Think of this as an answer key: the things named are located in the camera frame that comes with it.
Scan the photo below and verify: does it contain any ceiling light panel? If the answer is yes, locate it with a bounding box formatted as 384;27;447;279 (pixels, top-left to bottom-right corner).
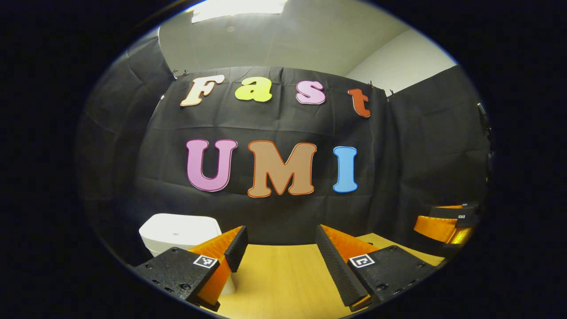
190;0;288;23

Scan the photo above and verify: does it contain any wooden desktop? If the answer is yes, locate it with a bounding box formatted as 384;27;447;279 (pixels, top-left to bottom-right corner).
217;233;446;319

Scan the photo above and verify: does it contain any black backdrop cloth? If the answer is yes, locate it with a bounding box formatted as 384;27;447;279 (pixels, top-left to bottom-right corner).
75;35;492;266

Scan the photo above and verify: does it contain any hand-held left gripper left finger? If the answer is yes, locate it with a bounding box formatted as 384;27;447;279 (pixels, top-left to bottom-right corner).
134;225;249;312

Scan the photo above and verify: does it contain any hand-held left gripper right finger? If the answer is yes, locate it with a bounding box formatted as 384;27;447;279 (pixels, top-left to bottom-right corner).
315;224;437;312

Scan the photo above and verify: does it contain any white desktop garbage bin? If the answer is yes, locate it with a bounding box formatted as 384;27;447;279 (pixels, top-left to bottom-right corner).
139;213;237;296

